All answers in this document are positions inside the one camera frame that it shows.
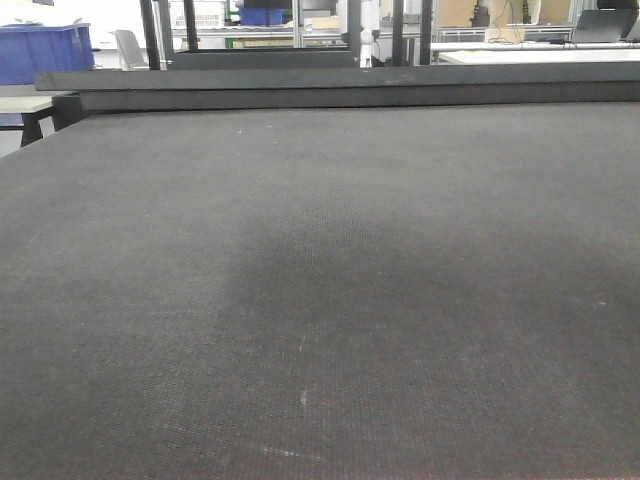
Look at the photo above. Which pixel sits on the dark raised table edge rail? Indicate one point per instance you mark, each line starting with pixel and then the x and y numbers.
pixel 432 85

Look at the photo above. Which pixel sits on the black metal frame cart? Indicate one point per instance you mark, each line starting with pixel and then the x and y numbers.
pixel 162 56

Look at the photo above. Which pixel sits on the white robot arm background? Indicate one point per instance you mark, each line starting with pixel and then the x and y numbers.
pixel 369 31

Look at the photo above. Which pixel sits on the grey laptop on table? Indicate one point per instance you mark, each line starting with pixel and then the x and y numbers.
pixel 603 26

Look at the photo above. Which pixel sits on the white background work table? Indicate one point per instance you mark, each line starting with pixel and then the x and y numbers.
pixel 484 53

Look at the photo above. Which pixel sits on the blue plastic crate background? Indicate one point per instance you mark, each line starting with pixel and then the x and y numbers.
pixel 28 49

